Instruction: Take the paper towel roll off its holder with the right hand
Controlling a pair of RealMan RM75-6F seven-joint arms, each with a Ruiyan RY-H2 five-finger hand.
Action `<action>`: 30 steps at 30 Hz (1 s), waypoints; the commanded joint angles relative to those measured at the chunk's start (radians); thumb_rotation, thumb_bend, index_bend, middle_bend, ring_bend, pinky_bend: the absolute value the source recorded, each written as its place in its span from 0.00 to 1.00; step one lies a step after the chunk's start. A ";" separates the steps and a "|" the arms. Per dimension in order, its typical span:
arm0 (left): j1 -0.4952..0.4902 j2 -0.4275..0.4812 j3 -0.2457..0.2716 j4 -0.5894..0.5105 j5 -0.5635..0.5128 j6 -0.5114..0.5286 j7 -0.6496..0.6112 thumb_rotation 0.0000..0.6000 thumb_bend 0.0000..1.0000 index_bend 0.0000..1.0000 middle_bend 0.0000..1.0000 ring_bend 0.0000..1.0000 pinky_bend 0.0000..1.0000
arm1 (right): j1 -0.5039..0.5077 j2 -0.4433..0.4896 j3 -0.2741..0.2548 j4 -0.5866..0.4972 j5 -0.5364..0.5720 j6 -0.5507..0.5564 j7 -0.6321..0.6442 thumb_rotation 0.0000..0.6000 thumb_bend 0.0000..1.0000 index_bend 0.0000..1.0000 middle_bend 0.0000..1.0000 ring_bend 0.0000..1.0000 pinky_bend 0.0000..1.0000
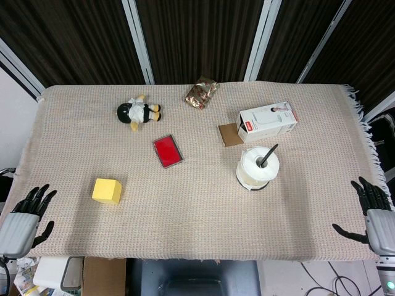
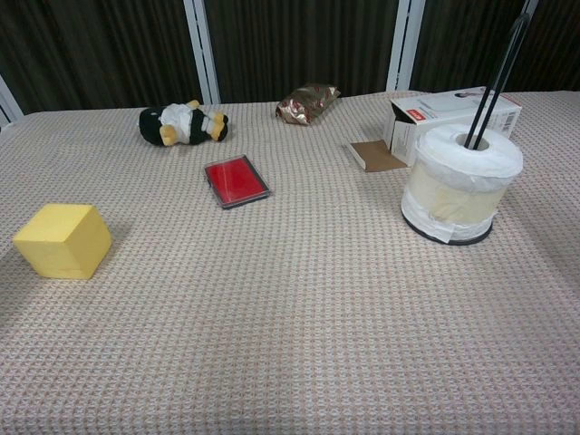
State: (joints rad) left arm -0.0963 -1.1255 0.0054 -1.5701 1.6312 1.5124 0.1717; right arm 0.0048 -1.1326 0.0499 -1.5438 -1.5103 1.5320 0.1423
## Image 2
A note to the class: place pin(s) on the white paper towel roll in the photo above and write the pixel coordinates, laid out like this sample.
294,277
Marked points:
457,190

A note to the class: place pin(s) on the black wire towel holder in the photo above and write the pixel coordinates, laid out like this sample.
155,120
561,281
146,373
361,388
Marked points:
494,86

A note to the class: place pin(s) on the beige woven tablecloth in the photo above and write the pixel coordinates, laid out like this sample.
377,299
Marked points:
272,294

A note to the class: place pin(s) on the red ink pad case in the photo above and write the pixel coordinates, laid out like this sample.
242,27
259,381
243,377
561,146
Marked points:
236,180

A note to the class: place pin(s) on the shiny brown foil bag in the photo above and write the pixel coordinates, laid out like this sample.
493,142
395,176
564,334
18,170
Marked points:
306,104

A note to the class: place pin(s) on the black and white plush toy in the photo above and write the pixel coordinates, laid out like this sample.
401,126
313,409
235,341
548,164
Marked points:
186,122

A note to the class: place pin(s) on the dark pleated curtain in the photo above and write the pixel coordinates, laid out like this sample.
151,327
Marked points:
299,45

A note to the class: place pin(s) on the white cardboard box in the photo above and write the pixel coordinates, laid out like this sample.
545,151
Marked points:
448,111

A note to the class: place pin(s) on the yellow foam cube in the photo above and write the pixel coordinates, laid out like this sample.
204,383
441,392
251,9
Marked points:
61,240

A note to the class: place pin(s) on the white frame post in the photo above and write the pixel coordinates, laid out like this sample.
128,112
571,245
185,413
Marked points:
201,50
514,50
401,45
8,106

